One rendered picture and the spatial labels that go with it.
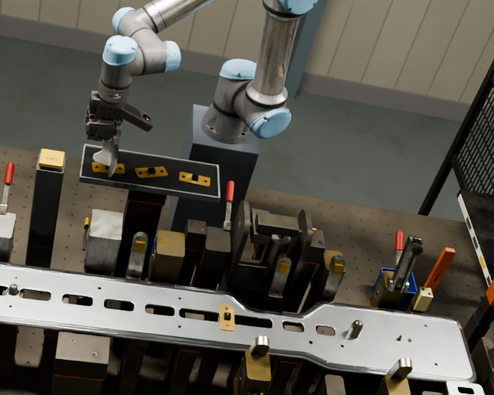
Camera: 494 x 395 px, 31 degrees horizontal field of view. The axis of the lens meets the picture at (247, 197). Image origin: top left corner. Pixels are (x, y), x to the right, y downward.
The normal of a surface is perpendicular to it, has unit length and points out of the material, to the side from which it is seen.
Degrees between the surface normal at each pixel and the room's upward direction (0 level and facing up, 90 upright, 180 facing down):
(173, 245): 0
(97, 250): 90
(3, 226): 0
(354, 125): 0
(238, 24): 90
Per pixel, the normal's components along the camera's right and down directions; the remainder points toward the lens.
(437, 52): 0.04, 0.65
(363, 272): 0.24, -0.74
